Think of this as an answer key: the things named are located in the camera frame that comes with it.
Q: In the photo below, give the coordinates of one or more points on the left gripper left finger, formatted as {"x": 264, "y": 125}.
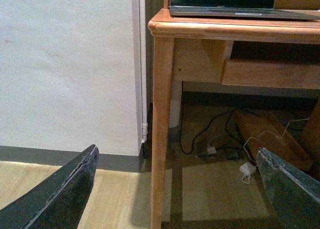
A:
{"x": 59, "y": 201}

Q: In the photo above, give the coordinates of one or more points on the white vertical pipe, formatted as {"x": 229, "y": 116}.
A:
{"x": 175, "y": 103}

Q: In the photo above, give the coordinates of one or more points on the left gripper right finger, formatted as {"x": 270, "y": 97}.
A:
{"x": 294, "y": 195}

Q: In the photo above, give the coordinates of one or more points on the grey laptop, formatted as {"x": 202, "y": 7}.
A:
{"x": 256, "y": 9}

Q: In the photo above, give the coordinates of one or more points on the white power adapter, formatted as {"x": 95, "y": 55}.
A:
{"x": 248, "y": 170}

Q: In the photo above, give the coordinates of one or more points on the white wall plug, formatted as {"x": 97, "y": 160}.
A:
{"x": 211, "y": 150}

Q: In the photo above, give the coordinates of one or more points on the wooden keyboard tray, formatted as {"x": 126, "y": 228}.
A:
{"x": 270, "y": 74}

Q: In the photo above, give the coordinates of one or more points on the wooden desk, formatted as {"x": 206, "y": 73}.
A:
{"x": 195, "y": 49}

